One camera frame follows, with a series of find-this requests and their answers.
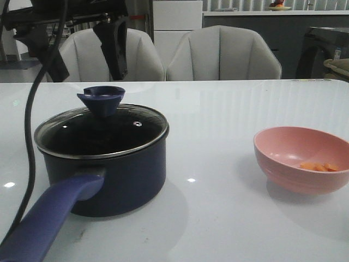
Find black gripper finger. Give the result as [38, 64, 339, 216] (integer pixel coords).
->
[93, 17, 128, 79]
[14, 27, 69, 82]

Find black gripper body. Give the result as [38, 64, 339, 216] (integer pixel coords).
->
[1, 1, 128, 30]

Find glass lid blue knob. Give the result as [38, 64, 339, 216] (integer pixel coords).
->
[33, 85, 170, 160]

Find pink bowl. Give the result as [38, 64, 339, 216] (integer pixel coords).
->
[254, 127, 348, 195]

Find orange ham slices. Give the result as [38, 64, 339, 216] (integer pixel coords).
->
[300, 162, 339, 172]

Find left grey chair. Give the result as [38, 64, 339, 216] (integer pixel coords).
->
[59, 28, 165, 82]

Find grey chair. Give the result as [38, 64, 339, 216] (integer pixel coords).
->
[166, 25, 282, 81]
[59, 28, 165, 82]

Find white cabinet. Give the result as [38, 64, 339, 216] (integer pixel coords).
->
[153, 1, 203, 68]

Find right grey chair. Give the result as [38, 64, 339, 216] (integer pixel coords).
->
[166, 25, 282, 81]

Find dark blue saucepan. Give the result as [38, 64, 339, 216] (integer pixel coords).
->
[0, 128, 167, 262]

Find fruit plate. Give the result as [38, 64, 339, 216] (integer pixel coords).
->
[268, 0, 291, 11]

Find grey counter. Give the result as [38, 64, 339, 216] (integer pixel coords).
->
[203, 10, 348, 79]

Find dark appliance right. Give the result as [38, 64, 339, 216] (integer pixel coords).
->
[296, 27, 348, 79]

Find beige cushion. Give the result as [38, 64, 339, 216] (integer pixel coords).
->
[323, 58, 349, 82]

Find black left cable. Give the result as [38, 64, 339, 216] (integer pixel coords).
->
[0, 0, 69, 248]

